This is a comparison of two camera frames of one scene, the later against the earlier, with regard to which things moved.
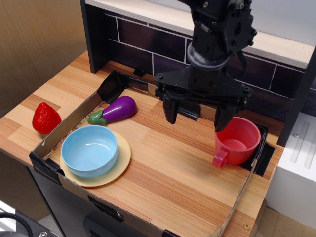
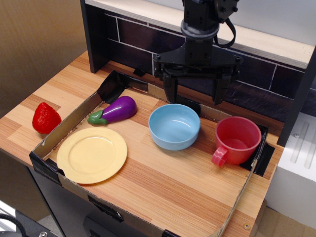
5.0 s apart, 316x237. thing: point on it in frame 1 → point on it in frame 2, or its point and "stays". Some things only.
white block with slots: [292, 189] stays
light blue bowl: [90, 151] → [174, 127]
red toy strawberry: [45, 119] stays
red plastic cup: [236, 143] stays
